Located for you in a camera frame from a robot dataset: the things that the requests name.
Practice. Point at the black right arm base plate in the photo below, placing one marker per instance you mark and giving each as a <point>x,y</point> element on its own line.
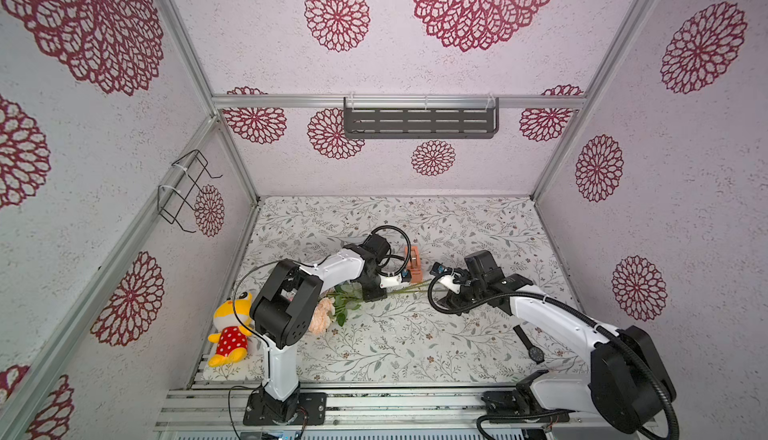
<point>513,406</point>

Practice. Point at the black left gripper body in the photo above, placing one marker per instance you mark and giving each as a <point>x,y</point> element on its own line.
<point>371,288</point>

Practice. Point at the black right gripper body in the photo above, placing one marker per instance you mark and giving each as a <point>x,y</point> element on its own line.
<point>459,278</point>

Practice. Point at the dark grey wall shelf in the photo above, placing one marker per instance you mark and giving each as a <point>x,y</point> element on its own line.
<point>424,123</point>

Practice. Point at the pink artificial rose stem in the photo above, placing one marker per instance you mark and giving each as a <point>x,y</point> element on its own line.
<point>348,302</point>

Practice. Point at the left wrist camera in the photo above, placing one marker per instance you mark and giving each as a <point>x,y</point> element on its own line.
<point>393,281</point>

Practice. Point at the yellow plush toy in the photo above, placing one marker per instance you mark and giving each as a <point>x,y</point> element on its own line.
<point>232,324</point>

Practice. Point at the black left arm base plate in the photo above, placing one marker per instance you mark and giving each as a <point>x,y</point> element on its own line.
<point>299,409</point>

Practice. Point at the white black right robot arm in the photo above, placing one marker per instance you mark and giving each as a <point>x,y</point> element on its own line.
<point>626,383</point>

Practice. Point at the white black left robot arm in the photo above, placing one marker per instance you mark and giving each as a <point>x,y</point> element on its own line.
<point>283,309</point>

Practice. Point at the black wire wall basket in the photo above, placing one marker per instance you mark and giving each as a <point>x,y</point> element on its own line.
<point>173,199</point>

